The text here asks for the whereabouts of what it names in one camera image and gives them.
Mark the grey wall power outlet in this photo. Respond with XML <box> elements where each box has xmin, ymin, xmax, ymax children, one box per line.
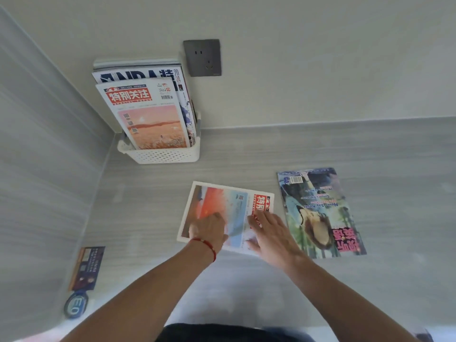
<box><xmin>183</xmin><ymin>39</ymin><xmax>222</xmax><ymax>77</ymax></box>

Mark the black title white magazine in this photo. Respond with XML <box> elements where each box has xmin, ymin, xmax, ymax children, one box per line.
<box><xmin>91</xmin><ymin>65</ymin><xmax>197</xmax><ymax>147</ymax></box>

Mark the dark rectangular wall sticker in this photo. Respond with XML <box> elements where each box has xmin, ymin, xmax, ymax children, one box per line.
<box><xmin>68</xmin><ymin>246</ymin><xmax>106</xmax><ymax>293</ymax></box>

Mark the orange field cover magazine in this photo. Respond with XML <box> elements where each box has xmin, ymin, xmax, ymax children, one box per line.
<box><xmin>95</xmin><ymin>78</ymin><xmax>191</xmax><ymax>150</ymax></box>

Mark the white perforated plastic basket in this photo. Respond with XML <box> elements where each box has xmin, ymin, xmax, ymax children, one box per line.
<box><xmin>117</xmin><ymin>111</ymin><xmax>201</xmax><ymax>165</ymax></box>

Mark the person's dark clothing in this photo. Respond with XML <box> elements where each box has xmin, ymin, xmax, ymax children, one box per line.
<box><xmin>156</xmin><ymin>323</ymin><xmax>315</xmax><ymax>342</ymax></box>

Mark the person's left hand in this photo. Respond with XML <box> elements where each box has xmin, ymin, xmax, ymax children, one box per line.
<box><xmin>188</xmin><ymin>212</ymin><xmax>229</xmax><ymax>254</ymax></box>

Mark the person's right hand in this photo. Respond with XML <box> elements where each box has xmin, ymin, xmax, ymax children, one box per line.
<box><xmin>247</xmin><ymin>209</ymin><xmax>310</xmax><ymax>273</ymax></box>

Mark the person's right forearm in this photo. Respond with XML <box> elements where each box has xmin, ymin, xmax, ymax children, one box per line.
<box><xmin>285</xmin><ymin>254</ymin><xmax>422</xmax><ymax>342</ymax></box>

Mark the red string bracelet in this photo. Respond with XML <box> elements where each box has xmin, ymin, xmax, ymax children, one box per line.
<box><xmin>189</xmin><ymin>237</ymin><xmax>217</xmax><ymax>263</ymax></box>

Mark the pale grey magazine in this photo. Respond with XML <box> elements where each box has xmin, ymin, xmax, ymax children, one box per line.
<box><xmin>93</xmin><ymin>59</ymin><xmax>182</xmax><ymax>72</ymax></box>

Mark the blue round wall sticker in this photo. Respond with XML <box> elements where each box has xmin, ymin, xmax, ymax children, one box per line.
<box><xmin>64</xmin><ymin>291</ymin><xmax>89</xmax><ymax>319</ymax></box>

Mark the red sunset cover magazine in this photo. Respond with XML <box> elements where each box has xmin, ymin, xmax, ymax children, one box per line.
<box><xmin>177</xmin><ymin>181</ymin><xmax>275</xmax><ymax>256</ymax></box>

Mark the green blue portrait cover magazine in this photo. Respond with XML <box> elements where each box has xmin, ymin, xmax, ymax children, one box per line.
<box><xmin>277</xmin><ymin>167</ymin><xmax>367</xmax><ymax>260</ymax></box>

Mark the person's left forearm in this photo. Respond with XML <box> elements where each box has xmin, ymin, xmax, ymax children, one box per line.
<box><xmin>60</xmin><ymin>241</ymin><xmax>216</xmax><ymax>342</ymax></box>

